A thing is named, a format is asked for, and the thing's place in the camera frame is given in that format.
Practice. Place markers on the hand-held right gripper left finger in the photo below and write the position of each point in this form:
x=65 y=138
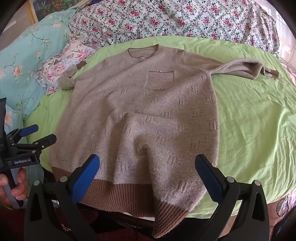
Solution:
x=85 y=177

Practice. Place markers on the person's left hand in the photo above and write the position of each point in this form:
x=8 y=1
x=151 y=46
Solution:
x=22 y=185

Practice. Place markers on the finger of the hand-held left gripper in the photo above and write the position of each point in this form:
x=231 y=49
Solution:
x=29 y=129
x=47 y=140

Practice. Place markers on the pastel floral ruffled pillow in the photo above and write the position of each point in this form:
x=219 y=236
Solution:
x=57 y=64

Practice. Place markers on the beige knitted sweater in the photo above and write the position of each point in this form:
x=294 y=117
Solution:
x=138 y=104

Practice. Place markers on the pink plaid cloth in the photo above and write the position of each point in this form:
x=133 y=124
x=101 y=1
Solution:
x=281 y=208

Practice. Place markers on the teal floral pillow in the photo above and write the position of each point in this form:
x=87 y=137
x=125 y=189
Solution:
x=34 y=46

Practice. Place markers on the dark blue object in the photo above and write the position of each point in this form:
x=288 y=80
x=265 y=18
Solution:
x=92 y=1

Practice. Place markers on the white pink floral quilt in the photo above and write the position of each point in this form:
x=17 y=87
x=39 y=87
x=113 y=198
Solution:
x=161 y=18

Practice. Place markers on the gold framed picture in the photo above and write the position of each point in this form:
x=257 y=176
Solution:
x=46 y=8

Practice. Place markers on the dark curved bar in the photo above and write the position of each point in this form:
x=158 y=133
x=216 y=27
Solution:
x=131 y=220

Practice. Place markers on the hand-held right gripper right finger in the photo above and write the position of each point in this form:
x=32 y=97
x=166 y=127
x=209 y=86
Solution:
x=209 y=179

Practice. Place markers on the green bedsheet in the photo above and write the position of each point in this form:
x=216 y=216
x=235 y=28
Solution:
x=249 y=120

